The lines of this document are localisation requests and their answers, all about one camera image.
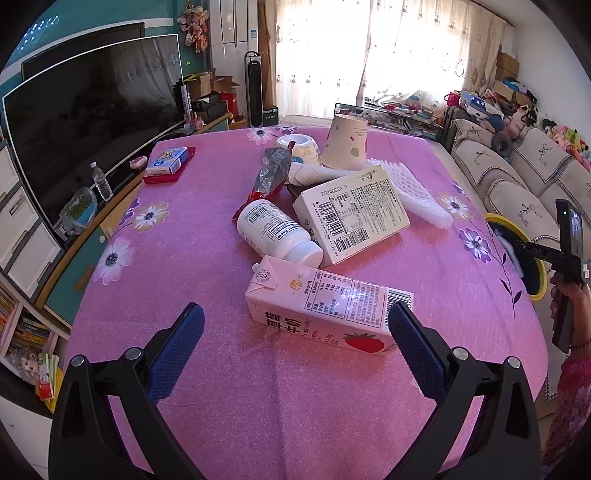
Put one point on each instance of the black white tower fan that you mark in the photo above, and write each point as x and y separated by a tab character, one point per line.
255	87

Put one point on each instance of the person's right hand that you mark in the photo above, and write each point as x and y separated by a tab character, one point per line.
582	314

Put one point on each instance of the black yellow-rimmed trash bin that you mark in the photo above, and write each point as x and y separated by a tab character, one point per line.
533	281

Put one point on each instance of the clear plastic bag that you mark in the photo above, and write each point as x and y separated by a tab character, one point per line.
78	210

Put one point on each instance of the white pill bottle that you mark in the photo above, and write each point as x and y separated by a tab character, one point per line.
272	226

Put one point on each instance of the beige cardboard box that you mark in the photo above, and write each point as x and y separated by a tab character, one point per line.
355	212

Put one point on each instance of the glass coffee table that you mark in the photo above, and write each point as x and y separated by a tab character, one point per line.
397	117

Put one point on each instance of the clear water bottle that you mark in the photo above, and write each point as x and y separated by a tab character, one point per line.
102	182

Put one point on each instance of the white foam fruit net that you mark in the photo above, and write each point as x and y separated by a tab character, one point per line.
415	194
311	174

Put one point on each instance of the grey neck pillow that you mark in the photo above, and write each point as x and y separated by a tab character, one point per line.
502	146

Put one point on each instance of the black tall box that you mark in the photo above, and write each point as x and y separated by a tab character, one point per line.
185	101

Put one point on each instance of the sheer patterned curtain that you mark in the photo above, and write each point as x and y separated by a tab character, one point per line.
392	46

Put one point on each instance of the blue star-print bag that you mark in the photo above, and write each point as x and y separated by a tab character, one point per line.
473	101

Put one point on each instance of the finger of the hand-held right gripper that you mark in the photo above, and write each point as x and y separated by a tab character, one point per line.
535	251

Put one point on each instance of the red silver snack wrapper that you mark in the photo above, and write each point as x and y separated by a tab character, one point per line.
272	170

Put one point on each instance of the small blue box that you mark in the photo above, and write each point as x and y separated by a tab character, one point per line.
168	160

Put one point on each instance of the small pink case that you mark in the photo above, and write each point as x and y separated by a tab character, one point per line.
137	163

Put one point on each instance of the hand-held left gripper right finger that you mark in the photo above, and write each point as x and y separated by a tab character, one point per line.
415	350

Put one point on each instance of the white drawer cabinet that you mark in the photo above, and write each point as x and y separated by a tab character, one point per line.
23	230

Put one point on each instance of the open cardboard box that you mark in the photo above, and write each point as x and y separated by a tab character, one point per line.
224	85

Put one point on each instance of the white plastic cup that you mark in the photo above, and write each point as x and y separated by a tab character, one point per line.
304	150

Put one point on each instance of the person's right forearm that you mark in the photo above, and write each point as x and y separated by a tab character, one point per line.
572	406

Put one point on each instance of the bookshelf with books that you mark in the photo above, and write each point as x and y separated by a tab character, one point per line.
27	332

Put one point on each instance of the beige sofa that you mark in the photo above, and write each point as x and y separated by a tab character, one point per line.
498	194

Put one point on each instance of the black flat television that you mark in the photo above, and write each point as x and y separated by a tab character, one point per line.
83	124

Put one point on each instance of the pink floral table cover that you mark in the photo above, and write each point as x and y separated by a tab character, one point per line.
207	258

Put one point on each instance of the pink strawberry milk carton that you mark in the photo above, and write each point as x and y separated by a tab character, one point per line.
323	304

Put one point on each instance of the red box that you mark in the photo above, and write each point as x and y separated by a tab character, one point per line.
228	104

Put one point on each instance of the white refrigerator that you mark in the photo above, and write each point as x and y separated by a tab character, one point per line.
233	37

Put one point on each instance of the beige paper cup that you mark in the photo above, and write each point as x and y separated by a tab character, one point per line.
344	143

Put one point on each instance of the red flat tray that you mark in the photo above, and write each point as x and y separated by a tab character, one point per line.
161	177

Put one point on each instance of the stack of cardboard boxes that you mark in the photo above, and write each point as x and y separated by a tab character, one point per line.
508	69

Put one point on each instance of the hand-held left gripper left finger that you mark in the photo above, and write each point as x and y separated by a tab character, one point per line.
178	355

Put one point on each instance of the teal television cabinet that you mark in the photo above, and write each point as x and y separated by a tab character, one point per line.
74	272

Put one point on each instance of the pile of plush toys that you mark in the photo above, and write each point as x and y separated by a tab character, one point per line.
563	134

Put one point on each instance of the green box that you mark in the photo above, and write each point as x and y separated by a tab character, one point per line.
270	117

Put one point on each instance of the artificial flower bunch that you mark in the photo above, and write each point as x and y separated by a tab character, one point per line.
194	25

